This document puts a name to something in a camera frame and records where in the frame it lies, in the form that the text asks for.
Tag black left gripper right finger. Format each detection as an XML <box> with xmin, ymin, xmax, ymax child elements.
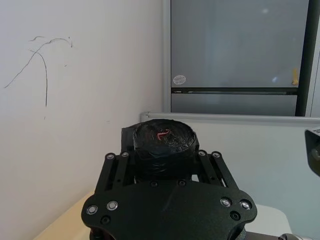
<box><xmin>191</xmin><ymin>149</ymin><xmax>239</xmax><ymax>189</ymax></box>

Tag round white sticker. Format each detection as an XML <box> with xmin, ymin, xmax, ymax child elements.
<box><xmin>173</xmin><ymin>74</ymin><xmax>187</xmax><ymax>85</ymax></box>

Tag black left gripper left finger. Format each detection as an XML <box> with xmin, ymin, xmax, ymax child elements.
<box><xmin>94</xmin><ymin>150</ymin><xmax>136</xmax><ymax>195</ymax></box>

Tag black tape-wrapped round object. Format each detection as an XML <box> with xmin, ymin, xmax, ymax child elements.
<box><xmin>121</xmin><ymin>118</ymin><xmax>200</xmax><ymax>182</ymax></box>

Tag dark door frame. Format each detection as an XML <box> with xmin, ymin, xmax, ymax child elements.
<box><xmin>294</xmin><ymin>0</ymin><xmax>320</xmax><ymax>117</ymax></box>

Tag grey refrigerator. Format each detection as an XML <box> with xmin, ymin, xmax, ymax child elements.
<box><xmin>170</xmin><ymin>0</ymin><xmax>309</xmax><ymax>117</ymax></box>

